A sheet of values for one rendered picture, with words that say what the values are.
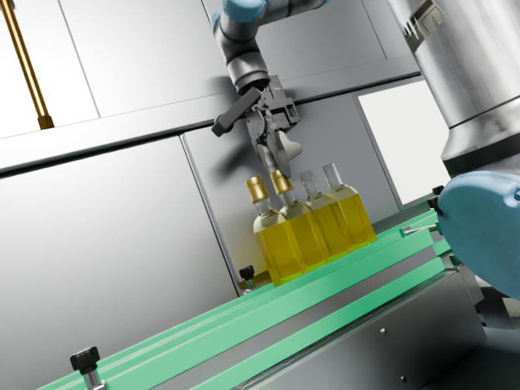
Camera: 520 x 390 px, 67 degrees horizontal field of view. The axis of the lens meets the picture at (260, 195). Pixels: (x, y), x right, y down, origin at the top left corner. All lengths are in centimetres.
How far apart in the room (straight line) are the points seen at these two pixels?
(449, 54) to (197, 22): 79
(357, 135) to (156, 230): 56
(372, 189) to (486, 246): 70
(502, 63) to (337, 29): 92
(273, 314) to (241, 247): 29
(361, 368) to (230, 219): 40
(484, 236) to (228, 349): 36
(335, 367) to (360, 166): 56
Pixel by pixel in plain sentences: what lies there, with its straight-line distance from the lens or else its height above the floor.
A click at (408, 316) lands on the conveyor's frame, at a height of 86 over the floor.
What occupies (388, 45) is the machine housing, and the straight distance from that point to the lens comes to 131.
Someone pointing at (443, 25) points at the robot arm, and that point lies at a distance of 34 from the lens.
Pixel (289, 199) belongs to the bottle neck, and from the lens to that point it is 75.
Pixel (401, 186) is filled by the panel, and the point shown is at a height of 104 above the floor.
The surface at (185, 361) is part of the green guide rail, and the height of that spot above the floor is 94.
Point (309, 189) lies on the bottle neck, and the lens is 78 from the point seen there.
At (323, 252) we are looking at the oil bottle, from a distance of 75.
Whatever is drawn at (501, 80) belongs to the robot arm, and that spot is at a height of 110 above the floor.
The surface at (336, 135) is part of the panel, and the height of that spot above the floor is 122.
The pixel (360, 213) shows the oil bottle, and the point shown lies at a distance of 81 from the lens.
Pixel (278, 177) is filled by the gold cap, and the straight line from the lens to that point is 76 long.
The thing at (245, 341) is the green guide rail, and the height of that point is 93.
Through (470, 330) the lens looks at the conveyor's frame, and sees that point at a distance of 78.
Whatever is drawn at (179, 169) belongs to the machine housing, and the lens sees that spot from 87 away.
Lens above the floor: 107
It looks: 5 degrees up
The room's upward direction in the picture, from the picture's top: 21 degrees counter-clockwise
